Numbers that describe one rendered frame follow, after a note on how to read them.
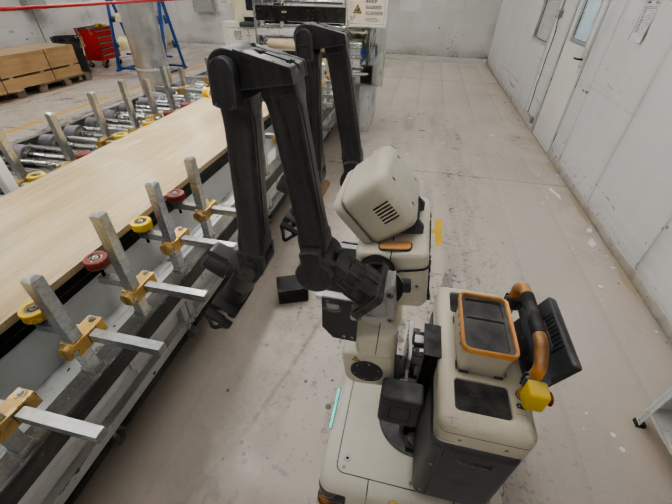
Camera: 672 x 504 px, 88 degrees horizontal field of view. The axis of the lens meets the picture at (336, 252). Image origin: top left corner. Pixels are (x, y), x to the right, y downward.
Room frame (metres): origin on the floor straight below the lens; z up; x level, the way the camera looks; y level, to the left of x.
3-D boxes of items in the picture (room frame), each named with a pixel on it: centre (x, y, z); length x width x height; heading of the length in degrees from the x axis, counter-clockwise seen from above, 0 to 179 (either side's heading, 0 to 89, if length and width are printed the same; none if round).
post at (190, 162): (1.38, 0.62, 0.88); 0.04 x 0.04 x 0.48; 78
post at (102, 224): (0.89, 0.72, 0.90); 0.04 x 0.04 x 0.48; 78
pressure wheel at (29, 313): (0.72, 0.92, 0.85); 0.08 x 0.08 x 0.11
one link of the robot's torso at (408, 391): (0.68, -0.16, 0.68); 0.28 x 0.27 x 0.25; 168
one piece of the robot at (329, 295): (0.77, -0.05, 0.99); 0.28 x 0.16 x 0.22; 168
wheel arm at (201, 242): (1.17, 0.62, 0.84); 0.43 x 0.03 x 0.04; 78
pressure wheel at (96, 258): (0.96, 0.87, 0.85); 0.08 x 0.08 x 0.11
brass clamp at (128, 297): (0.91, 0.72, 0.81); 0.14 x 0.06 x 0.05; 168
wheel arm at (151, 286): (0.92, 0.67, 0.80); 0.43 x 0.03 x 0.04; 78
